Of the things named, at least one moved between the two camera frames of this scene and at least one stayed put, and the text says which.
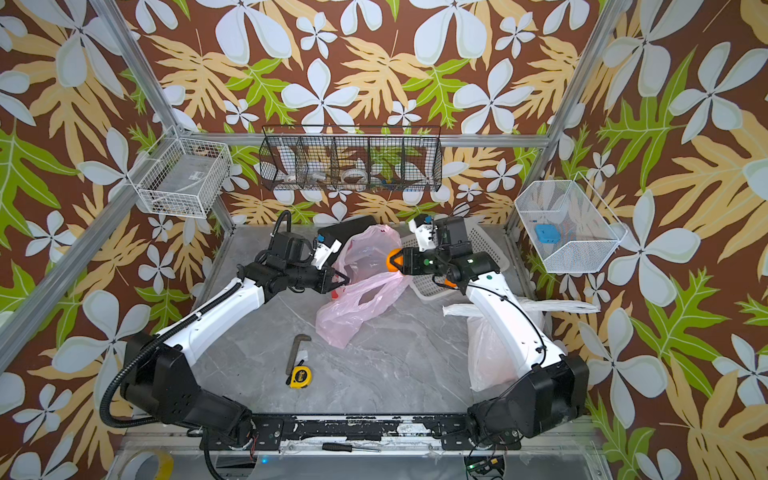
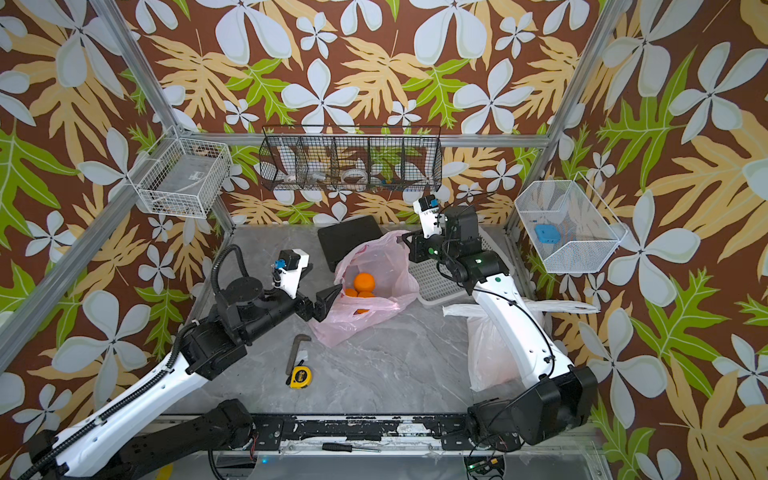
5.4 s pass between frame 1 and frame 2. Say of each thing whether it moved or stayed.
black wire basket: stayed
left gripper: moved
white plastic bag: stayed
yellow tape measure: stayed
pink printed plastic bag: moved
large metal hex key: stayed
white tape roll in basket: stayed
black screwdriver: stayed
